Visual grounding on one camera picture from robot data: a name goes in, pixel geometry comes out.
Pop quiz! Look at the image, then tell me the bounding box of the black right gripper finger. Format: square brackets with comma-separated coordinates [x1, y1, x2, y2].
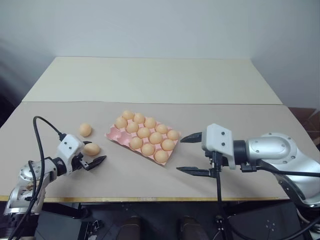
[175, 165, 214, 177]
[180, 131, 207, 144]

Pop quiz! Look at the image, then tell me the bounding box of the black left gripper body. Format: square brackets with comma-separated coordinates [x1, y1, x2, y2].
[70, 152, 91, 172]

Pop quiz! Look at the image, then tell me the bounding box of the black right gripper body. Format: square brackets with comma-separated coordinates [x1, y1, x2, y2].
[204, 149, 230, 177]

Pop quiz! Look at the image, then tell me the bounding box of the pink egg tray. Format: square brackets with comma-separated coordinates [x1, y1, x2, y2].
[104, 117, 181, 168]

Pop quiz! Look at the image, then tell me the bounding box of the dark panel with white dots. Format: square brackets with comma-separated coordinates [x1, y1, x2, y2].
[246, 201, 313, 240]

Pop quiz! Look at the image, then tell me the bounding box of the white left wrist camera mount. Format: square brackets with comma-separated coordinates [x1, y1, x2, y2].
[56, 134, 86, 174]

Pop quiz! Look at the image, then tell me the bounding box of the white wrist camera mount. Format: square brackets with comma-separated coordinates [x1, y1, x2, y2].
[201, 123, 237, 171]
[56, 134, 86, 174]

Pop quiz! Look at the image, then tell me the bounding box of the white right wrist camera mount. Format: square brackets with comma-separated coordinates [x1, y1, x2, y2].
[201, 123, 237, 171]

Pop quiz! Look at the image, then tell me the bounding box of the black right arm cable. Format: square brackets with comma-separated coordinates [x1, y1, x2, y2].
[240, 159, 320, 178]
[213, 152, 235, 240]

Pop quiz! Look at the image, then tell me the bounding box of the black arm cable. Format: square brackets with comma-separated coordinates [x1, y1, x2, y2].
[240, 159, 320, 178]
[7, 115, 67, 240]
[213, 152, 235, 240]

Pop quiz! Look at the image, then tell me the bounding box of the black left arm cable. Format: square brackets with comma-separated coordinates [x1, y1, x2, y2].
[7, 115, 67, 240]

